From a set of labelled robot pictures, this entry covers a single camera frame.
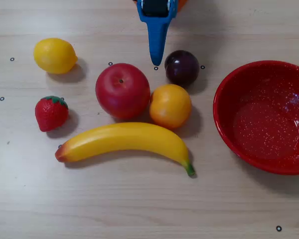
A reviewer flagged red plastic apple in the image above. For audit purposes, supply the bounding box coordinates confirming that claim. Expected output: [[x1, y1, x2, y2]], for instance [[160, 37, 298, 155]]
[[95, 62, 151, 120]]

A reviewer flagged red plastic strawberry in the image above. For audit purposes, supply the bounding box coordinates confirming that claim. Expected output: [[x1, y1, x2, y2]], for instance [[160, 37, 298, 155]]
[[34, 95, 69, 132]]

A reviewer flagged orange robot base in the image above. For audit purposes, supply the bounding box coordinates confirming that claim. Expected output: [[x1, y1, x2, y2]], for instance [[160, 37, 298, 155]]
[[176, 0, 189, 12]]

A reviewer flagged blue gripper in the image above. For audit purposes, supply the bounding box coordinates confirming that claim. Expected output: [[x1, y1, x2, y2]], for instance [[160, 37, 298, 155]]
[[136, 0, 179, 67]]

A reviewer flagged dark purple plastic plum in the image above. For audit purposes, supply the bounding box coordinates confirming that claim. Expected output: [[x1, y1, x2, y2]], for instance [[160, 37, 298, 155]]
[[164, 50, 200, 86]]

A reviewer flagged orange plastic apricot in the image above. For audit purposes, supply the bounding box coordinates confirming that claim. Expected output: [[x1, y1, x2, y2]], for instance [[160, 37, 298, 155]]
[[149, 84, 192, 129]]

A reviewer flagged yellow plastic lemon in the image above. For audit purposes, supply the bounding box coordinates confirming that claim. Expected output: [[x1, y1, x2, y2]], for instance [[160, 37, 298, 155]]
[[33, 37, 78, 75]]

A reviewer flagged red speckled bowl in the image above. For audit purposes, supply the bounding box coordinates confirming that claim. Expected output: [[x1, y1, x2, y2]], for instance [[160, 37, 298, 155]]
[[212, 60, 299, 176]]

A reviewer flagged yellow plastic banana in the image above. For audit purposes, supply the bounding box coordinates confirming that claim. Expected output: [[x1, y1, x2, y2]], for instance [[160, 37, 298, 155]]
[[54, 121, 196, 177]]

